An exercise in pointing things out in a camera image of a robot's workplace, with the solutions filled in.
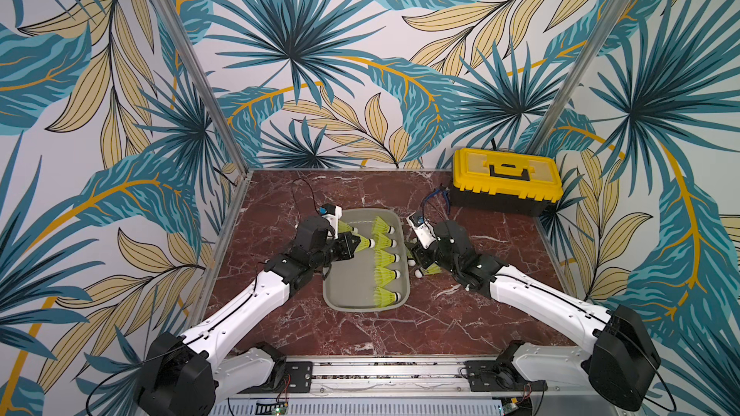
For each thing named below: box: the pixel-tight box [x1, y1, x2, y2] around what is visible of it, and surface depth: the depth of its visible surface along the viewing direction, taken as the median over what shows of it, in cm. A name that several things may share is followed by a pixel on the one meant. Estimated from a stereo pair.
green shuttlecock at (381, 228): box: [371, 215, 396, 237], surface depth 101 cm
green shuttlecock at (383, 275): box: [373, 266, 401, 288], surface depth 90 cm
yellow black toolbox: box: [449, 147, 564, 217], surface depth 99 cm
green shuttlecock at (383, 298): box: [373, 286, 402, 309], surface depth 85 cm
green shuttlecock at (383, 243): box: [372, 233, 397, 252], surface depth 97 cm
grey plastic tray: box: [321, 208, 410, 312], surface depth 90 cm
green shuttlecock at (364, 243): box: [353, 234, 376, 254], surface depth 83 cm
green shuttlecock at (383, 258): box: [373, 248, 400, 268], surface depth 94 cm
